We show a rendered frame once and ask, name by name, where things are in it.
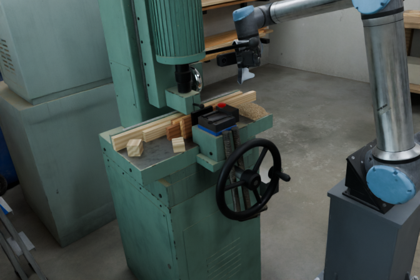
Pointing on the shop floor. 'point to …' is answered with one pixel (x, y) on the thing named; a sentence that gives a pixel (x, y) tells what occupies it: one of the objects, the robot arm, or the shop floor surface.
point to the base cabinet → (184, 234)
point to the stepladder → (17, 245)
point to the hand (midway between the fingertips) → (235, 63)
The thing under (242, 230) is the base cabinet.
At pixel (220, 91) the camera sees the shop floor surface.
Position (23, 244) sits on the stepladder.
